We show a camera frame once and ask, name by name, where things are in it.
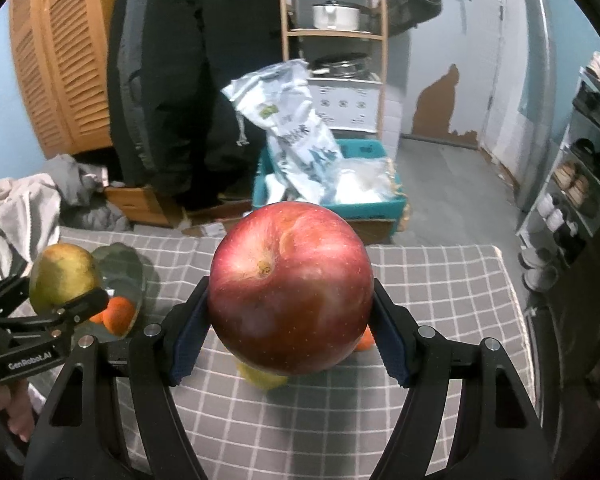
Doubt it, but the dark cloth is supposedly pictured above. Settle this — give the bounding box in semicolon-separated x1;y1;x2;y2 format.
525;240;600;480

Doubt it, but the white patterned storage box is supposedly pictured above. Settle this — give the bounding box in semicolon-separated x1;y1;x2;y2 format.
307;76;383;133

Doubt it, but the dark grey jacket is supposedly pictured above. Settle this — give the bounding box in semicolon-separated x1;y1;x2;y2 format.
114;0;156;176

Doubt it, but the shoe rack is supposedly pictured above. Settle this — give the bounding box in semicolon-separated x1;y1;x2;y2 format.
517;50;600;291

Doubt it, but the red apple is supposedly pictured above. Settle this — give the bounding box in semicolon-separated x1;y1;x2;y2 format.
207;201;376;376

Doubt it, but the grey checked tablecloth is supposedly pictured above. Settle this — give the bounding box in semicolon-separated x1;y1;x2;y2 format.
27;225;538;480

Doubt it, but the silver pipe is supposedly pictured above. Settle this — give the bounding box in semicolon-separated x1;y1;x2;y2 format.
517;0;558;211

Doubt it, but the medium orange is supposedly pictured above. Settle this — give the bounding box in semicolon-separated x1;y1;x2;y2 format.
102;296;135;333

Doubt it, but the metal steamer pot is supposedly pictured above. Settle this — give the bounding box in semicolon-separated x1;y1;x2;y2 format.
310;52;371;77

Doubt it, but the olive hanging bag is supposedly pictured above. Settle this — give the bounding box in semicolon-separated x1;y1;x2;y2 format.
387;0;443;36

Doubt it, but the grey clothes pile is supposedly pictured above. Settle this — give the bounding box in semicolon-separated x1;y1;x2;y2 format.
45;154;131;233

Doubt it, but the yellow-green pear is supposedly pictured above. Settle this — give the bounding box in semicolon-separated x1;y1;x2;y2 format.
28;243;103;316
236;360;290;392

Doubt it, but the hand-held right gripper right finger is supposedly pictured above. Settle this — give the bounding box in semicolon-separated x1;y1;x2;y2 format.
367;277;556;480

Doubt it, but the teal plastic crate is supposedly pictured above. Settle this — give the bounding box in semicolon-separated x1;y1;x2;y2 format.
252;140;410;221

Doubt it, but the green glass plate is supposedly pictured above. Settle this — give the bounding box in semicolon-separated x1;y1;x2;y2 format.
75;242;147;343

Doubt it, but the black coat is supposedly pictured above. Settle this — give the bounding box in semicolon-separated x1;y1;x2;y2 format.
106;0;286;211

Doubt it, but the group of shoes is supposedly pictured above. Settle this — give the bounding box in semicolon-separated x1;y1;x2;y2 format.
519;51;600;291

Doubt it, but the white pot with lid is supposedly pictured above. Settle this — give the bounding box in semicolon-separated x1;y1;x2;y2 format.
312;1;373;32

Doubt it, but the white printed rice bag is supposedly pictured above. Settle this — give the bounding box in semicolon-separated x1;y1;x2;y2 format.
221;59;344;203

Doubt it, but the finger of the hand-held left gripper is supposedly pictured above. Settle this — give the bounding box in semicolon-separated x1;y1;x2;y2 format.
0;275;32;318
0;287;110;335

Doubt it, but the large orange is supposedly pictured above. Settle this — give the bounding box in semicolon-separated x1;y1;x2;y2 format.
355;325;377;352

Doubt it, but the wooden drawer box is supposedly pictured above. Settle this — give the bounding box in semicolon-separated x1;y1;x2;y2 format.
104;185;186;228

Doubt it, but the light blue door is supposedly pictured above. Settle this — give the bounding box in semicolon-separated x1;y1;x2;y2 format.
480;0;517;161

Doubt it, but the pale fleece blanket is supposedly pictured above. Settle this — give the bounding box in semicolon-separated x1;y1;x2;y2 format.
0;174;63;291

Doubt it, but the wooden louvered wardrobe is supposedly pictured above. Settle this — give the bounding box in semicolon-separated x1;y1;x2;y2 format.
7;0;151;161

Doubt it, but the person's left hand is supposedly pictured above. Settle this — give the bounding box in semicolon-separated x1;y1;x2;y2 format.
0;379;37;443

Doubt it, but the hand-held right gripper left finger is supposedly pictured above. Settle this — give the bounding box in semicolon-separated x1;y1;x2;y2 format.
22;277;213;480

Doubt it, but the clear plastic bag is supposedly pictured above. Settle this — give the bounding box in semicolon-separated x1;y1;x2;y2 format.
330;157;401;205

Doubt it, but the flat cardboard box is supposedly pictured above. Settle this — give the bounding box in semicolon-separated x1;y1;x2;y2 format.
180;217;228;239

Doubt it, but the wooden shelf rack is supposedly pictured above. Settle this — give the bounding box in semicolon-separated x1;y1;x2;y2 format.
278;0;388;136

